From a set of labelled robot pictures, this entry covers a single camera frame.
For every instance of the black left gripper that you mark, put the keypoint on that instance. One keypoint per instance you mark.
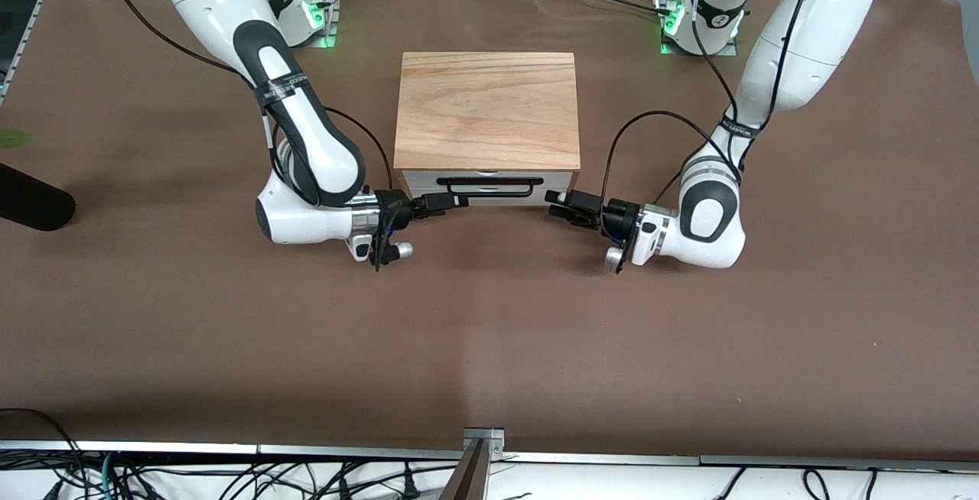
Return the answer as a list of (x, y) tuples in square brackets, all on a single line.
[(618, 217)]

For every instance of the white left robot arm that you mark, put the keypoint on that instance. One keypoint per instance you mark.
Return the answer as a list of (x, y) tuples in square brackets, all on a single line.
[(811, 26)]

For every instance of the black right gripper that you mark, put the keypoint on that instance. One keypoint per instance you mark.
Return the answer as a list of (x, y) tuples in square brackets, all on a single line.
[(397, 203)]

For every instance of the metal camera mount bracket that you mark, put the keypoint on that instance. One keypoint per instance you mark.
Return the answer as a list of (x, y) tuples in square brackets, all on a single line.
[(474, 469)]

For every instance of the aluminium table edge rail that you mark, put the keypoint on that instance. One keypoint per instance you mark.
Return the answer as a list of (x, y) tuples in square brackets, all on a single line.
[(229, 449)]

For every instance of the black foam cylinder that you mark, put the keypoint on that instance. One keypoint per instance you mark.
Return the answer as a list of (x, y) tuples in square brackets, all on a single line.
[(30, 206)]

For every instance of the wooden drawer cabinet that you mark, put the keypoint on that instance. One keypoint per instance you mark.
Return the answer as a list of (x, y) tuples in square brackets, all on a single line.
[(486, 110)]

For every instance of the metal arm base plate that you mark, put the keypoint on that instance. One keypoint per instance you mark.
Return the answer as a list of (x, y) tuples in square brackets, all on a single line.
[(325, 43), (673, 49)]

